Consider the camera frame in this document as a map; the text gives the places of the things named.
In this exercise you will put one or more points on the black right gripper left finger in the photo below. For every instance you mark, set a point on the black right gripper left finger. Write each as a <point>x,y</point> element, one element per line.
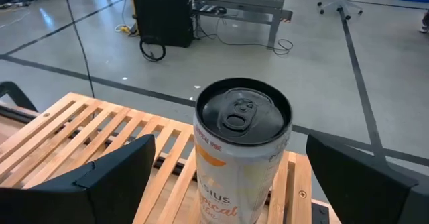
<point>83,197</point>

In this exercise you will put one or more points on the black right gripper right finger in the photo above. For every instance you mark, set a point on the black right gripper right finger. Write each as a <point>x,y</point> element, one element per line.
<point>362,190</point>

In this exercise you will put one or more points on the white Celsius can black top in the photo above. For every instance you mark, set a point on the white Celsius can black top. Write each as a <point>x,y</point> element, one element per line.
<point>234,183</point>

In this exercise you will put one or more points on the wooden slatted shelf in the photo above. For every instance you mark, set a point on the wooden slatted shelf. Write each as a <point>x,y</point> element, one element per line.
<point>67,140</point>

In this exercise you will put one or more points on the large black clamp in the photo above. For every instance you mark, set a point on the large black clamp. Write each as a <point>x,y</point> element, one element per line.
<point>15,95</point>

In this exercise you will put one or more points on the person's foot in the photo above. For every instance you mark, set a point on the person's foot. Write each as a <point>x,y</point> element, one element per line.
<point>425,23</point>

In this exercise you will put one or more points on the office chair base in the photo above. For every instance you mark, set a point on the office chair base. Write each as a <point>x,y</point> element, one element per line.
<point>340,4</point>

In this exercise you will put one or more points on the black computer cabinet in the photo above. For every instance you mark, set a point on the black computer cabinet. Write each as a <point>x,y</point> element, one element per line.
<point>164,16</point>

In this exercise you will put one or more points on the black power strip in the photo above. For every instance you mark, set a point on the black power strip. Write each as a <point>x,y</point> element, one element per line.
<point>211,9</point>

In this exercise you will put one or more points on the grey metal table frame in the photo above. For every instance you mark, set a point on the grey metal table frame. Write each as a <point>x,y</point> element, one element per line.
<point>241,2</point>

